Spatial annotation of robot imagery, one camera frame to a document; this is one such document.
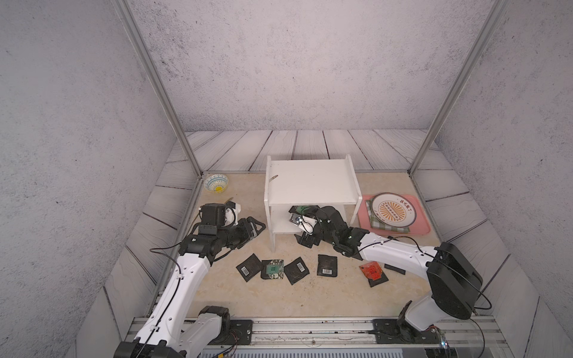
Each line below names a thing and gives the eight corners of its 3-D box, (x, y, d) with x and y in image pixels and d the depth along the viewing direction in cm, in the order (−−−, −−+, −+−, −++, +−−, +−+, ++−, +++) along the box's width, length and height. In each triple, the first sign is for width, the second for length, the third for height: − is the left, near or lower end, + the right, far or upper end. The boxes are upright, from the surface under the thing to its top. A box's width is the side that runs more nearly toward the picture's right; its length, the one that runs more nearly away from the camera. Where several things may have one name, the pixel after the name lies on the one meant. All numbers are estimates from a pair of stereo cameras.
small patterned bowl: (201, 189, 116) (198, 185, 113) (212, 176, 122) (210, 171, 119) (220, 196, 113) (218, 191, 110) (231, 182, 119) (229, 177, 116)
